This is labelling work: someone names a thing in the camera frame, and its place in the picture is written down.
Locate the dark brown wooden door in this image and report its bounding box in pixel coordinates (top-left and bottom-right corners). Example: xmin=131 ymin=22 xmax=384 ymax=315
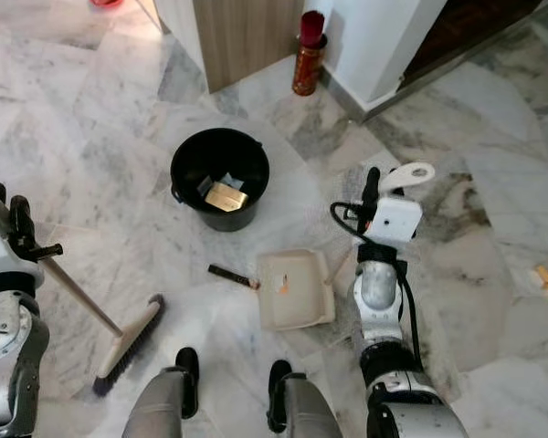
xmin=400 ymin=0 xmax=542 ymax=89

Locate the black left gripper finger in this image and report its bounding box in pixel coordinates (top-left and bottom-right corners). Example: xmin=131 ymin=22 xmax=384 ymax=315
xmin=7 ymin=182 xmax=34 ymax=228

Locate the black plastic bucket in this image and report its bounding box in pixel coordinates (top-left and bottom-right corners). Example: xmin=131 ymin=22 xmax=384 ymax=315
xmin=170 ymin=128 xmax=271 ymax=233

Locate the wood grain door panel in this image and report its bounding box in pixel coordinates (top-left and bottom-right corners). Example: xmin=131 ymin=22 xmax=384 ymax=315
xmin=192 ymin=0 xmax=299 ymax=93

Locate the golden brown box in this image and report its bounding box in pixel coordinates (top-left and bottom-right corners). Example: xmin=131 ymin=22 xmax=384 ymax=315
xmin=204 ymin=181 xmax=248 ymax=214

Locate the beige broom with purple bristles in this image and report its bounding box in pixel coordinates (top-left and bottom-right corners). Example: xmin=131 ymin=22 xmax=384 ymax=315
xmin=0 ymin=178 xmax=166 ymax=398

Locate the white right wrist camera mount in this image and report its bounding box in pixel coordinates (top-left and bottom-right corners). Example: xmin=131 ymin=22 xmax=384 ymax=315
xmin=374 ymin=196 xmax=424 ymax=245

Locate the dark brown snack wrapper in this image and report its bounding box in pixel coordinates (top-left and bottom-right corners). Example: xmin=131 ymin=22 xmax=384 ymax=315
xmin=208 ymin=264 xmax=260 ymax=291

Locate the red spray can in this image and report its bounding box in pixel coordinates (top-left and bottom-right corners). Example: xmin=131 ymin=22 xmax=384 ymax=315
xmin=292 ymin=11 xmax=329 ymax=97

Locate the beige long-handled dustpan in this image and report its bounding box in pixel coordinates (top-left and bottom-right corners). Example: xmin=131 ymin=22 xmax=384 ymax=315
xmin=256 ymin=162 xmax=437 ymax=331

